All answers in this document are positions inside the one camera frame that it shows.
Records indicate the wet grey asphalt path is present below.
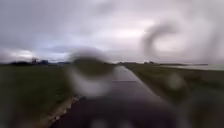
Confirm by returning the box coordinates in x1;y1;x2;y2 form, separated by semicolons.
49;65;183;128

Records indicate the grass verge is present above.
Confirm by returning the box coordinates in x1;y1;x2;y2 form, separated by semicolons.
122;62;224;128

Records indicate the muddy path edge strip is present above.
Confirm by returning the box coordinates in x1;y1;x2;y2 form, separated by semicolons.
34;95;83;128

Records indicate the distant row of trees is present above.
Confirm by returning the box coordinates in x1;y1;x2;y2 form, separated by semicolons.
0;58;71;67

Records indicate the grass field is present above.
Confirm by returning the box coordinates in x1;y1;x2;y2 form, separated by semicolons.
0;63;83;128

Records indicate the pale water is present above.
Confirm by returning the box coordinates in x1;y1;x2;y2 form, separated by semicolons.
163;64;224;72

